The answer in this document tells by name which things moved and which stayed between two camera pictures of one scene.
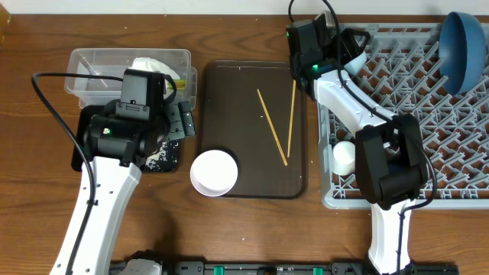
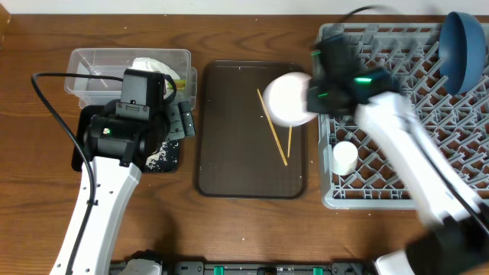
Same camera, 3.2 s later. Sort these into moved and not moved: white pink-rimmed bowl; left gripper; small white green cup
Moved: white pink-rimmed bowl
Not moved: small white green cup; left gripper
